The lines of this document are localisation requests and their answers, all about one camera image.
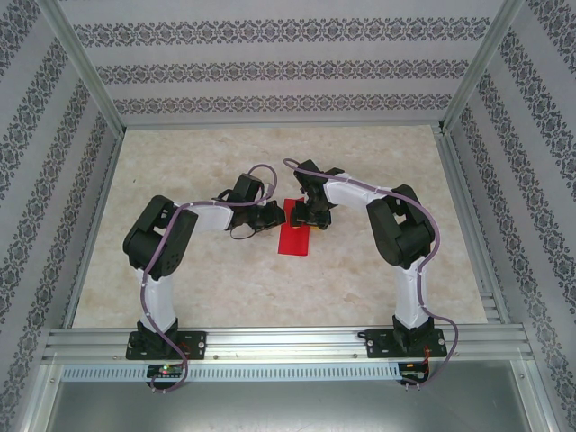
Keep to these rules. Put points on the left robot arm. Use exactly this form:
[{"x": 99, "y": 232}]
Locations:
[{"x": 164, "y": 306}]

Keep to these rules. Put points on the aluminium frame crossbar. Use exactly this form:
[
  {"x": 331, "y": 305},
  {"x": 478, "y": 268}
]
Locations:
[{"x": 283, "y": 124}]

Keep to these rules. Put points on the aluminium frame post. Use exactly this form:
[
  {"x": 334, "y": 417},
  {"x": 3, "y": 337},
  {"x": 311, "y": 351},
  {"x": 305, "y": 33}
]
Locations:
[
  {"x": 84, "y": 63},
  {"x": 481, "y": 63}
]

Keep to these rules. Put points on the red paper sheet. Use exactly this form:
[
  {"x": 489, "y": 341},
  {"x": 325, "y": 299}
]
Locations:
[{"x": 294, "y": 243}]

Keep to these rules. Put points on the aluminium mounting rail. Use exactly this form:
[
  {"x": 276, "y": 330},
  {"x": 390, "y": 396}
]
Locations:
[{"x": 288, "y": 344}]

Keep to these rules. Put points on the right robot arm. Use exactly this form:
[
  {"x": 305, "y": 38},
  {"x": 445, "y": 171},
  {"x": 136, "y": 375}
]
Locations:
[{"x": 407, "y": 294}]

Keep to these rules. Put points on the grey metal sheet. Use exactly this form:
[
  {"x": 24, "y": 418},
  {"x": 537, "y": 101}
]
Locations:
[{"x": 288, "y": 409}]

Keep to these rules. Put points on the aluminium side rail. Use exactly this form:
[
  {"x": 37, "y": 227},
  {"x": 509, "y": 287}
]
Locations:
[
  {"x": 94, "y": 225},
  {"x": 468, "y": 216}
]

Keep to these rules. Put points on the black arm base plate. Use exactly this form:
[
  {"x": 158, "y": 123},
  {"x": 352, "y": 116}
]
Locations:
[
  {"x": 380, "y": 344},
  {"x": 195, "y": 344}
]

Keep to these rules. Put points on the small circuit board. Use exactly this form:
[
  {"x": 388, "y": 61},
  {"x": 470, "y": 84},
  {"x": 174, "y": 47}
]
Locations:
[
  {"x": 164, "y": 371},
  {"x": 411, "y": 375}
]

